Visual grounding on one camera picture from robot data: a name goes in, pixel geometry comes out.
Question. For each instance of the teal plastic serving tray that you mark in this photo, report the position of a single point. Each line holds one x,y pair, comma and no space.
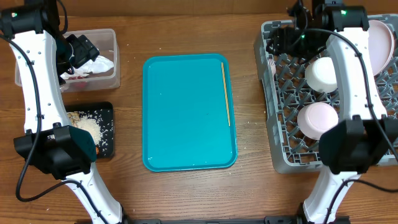
184,119

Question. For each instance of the peanuts in pink bowl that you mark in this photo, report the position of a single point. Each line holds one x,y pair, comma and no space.
74,117

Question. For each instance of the white bowl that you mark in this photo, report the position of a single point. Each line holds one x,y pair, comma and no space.
320,75

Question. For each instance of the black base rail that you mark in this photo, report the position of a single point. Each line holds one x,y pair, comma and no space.
266,220

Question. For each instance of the black plastic tray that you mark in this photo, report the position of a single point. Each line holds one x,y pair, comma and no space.
103,112

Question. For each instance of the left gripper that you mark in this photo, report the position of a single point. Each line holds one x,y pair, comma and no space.
86,49

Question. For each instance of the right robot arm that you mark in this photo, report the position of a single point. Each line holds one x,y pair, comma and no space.
364,132

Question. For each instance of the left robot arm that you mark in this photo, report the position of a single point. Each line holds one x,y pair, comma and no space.
50,142

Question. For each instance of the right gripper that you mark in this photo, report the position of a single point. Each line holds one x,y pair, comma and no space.
281,38

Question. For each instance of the pink bowl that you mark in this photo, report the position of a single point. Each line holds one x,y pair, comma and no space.
316,119

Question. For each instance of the spilled rice pile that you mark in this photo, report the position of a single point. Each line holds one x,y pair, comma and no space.
98,132

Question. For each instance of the clear plastic bin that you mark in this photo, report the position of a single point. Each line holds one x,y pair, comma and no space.
105,74

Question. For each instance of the red snack wrapper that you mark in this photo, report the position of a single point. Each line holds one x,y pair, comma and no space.
76,77

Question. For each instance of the grey dishwasher rack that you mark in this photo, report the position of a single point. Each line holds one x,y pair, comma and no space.
286,93

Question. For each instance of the white round plate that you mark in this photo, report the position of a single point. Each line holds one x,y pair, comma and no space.
381,45

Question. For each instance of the white napkin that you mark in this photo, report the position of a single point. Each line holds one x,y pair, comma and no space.
100,65

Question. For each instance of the wooden chopstick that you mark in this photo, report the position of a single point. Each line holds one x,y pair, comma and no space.
225,94

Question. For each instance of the white plastic fork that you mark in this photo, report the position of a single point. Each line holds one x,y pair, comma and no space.
272,65

